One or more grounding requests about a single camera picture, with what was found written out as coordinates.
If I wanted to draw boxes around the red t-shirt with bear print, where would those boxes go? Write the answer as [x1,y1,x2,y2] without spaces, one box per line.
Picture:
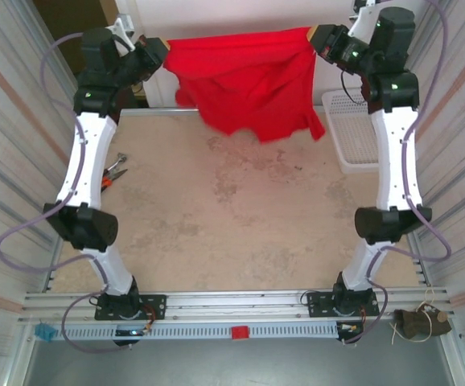
[163,27,326,145]

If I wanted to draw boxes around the aluminium table edge strip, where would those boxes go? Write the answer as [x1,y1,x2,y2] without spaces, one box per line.
[118,105,201,118]

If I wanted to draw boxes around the white perforated plastic basket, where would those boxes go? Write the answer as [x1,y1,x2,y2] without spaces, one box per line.
[321,88,380,175]

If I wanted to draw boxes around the brown cloth pouch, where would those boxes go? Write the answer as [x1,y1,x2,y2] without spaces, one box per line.
[393,307,454,339]

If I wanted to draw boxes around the small black electronics board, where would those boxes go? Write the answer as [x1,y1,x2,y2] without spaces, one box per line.
[335,321,364,346]
[113,327,142,347]

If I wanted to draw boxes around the blue tape piece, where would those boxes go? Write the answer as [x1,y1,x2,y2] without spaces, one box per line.
[34,322,57,344]

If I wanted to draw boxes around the red-handled silver wrench tool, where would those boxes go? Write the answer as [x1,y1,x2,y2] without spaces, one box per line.
[109,152,128,172]

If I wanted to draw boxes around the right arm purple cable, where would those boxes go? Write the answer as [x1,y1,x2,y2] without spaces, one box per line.
[343,0,453,346]

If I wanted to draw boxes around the orange-handled pliers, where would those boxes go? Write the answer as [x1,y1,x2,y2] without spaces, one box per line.
[101,168,130,193]

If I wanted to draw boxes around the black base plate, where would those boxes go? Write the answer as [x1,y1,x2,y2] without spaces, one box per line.
[305,291,380,319]
[94,294,167,322]

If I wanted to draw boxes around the beige string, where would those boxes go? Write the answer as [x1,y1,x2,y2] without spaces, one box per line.
[389,287,438,345]

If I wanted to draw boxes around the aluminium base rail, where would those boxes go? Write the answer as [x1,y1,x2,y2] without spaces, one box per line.
[21,288,455,323]

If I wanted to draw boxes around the white slotted cable duct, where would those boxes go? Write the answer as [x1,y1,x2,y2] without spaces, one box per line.
[57,322,340,342]

